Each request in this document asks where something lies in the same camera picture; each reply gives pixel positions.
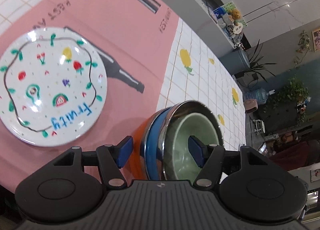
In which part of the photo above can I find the orange steel bowl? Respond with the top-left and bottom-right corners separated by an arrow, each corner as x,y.
129,108 -> 170,180

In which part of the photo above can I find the green ceramic bowl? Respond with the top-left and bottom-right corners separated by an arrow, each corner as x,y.
163,112 -> 219,182

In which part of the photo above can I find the blue steel mixing bowl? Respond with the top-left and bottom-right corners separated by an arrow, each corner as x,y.
140,100 -> 223,182

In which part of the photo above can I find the white fruit painted plate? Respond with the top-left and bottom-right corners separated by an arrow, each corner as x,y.
1,27 -> 107,147

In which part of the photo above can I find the water bottle jug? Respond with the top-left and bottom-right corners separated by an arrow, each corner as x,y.
244,88 -> 269,104

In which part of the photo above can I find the grey trash bin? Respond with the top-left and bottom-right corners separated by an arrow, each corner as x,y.
220,49 -> 250,75

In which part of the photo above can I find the green potted plant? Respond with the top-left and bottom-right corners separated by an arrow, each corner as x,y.
263,76 -> 309,123

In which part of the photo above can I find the pink and white tablecloth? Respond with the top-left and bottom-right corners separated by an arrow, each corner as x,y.
1,0 -> 246,192

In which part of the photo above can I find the teddy bear toy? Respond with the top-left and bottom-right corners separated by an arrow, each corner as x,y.
228,8 -> 242,21

